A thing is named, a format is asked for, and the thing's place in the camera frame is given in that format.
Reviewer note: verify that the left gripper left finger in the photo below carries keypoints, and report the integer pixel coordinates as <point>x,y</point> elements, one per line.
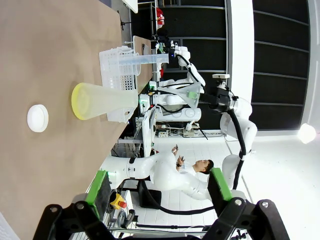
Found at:
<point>96,192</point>

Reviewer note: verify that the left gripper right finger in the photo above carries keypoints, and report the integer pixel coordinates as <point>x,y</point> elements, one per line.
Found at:
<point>220,190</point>

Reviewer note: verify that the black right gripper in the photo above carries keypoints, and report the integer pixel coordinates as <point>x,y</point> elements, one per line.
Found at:
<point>221,101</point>

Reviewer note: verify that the clear plastic funnel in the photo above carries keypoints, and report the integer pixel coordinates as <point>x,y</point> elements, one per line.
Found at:
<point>183,96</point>

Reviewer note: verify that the white perforated plastic basket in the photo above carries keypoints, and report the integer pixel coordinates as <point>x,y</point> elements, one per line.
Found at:
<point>110,72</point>

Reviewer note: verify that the conical flask with yellow liquid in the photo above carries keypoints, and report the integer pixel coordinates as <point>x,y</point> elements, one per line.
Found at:
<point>100,100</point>

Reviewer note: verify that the round white lid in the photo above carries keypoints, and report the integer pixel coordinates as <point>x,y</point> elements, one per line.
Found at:
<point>37,118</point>

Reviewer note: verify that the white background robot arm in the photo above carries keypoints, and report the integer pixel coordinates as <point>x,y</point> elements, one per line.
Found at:
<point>192,70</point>
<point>172,98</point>

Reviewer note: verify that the yellow emergency stop button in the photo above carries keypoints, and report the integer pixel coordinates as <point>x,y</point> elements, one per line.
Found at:
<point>117,200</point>

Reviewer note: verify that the person in white shirt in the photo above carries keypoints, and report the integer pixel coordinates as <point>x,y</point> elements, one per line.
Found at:
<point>187,170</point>

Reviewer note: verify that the clear plastic measuring cylinder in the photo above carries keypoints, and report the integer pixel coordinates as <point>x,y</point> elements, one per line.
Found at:
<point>150,59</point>

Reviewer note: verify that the clear plastic beaker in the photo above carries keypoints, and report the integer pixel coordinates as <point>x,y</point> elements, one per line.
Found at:
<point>130,70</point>

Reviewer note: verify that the round ceiling lamp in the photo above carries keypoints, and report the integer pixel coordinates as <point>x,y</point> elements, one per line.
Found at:
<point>307,133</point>

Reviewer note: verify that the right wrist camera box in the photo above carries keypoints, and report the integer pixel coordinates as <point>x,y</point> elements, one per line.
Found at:
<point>221,78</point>

